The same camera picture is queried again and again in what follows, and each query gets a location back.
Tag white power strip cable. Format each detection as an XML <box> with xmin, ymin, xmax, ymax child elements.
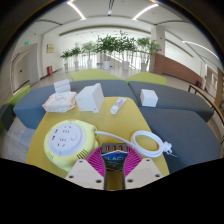
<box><xmin>94</xmin><ymin>129</ymin><xmax>174</xmax><ymax>159</ymax></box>

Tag large blue-grey bench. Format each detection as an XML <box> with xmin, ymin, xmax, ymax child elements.
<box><xmin>12</xmin><ymin>79</ymin><xmax>139</xmax><ymax>130</ymax></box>

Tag green upholstered bench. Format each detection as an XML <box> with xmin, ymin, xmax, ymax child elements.
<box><xmin>124</xmin><ymin>71</ymin><xmax>168</xmax><ymax>86</ymax></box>
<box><xmin>69</xmin><ymin>68</ymin><xmax>123</xmax><ymax>82</ymax></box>

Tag stack of white tissue packs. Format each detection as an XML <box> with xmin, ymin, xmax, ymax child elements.
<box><xmin>53</xmin><ymin>78</ymin><xmax>72</xmax><ymax>94</ymax></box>

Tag black-framed wooden bench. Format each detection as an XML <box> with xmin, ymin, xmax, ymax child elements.
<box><xmin>187</xmin><ymin>83</ymin><xmax>224</xmax><ymax>118</ymax></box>

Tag group of ceiling lights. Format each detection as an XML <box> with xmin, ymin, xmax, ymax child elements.
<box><xmin>66</xmin><ymin>0</ymin><xmax>219</xmax><ymax>59</ymax></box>

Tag dark grey cube stool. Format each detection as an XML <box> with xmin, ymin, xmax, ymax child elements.
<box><xmin>0</xmin><ymin>103</ymin><xmax>15</xmax><ymax>132</ymax></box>

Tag dark charger with blue label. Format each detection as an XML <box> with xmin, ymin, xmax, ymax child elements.
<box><xmin>100</xmin><ymin>142</ymin><xmax>129</xmax><ymax>172</ymax></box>

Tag white cream tube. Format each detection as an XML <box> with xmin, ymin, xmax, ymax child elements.
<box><xmin>109</xmin><ymin>97</ymin><xmax>128</xmax><ymax>115</ymax></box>

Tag long green bench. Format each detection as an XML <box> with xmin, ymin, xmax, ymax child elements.
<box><xmin>0</xmin><ymin>84</ymin><xmax>32</xmax><ymax>133</ymax></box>

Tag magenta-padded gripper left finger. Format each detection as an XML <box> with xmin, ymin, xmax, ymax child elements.
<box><xmin>64</xmin><ymin>147</ymin><xmax>109</xmax><ymax>191</ymax></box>

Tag white tissue box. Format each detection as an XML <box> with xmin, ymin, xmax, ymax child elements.
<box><xmin>75</xmin><ymin>82</ymin><xmax>105</xmax><ymax>114</ymax></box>

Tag round yellow-green power strip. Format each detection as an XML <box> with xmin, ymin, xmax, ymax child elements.
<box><xmin>43</xmin><ymin>119</ymin><xmax>100</xmax><ymax>173</ymax></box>

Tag grey upholstered bench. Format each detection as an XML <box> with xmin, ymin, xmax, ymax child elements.
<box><xmin>128</xmin><ymin>80</ymin><xmax>215</xmax><ymax>123</ymax></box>
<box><xmin>138</xmin><ymin>106</ymin><xmax>224</xmax><ymax>174</ymax></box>

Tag wet wipes pack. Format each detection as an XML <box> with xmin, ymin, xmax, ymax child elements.
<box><xmin>41</xmin><ymin>91</ymin><xmax>78</xmax><ymax>114</ymax></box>

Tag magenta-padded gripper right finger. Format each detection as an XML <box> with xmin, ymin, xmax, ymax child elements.
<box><xmin>121</xmin><ymin>147</ymin><xmax>165</xmax><ymax>191</ymax></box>

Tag group of potted plants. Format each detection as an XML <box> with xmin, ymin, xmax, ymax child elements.
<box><xmin>59</xmin><ymin>30</ymin><xmax>162</xmax><ymax>73</ymax></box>

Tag small white cube box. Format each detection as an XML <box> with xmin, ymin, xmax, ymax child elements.
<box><xmin>139</xmin><ymin>88</ymin><xmax>159</xmax><ymax>108</ymax></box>

